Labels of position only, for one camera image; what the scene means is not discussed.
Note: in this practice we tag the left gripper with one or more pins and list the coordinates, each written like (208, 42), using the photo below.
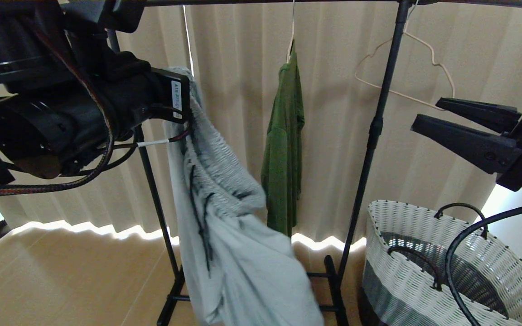
(48, 131)

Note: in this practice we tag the black clothes rack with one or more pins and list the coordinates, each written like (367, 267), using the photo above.
(374, 133)

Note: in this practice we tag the pale grey shorts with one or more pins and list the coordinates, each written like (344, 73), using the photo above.
(243, 271)

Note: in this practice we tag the white laundry basket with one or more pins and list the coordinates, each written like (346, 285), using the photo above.
(401, 271)

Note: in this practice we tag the green printed shirt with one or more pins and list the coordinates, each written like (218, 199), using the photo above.
(283, 158)

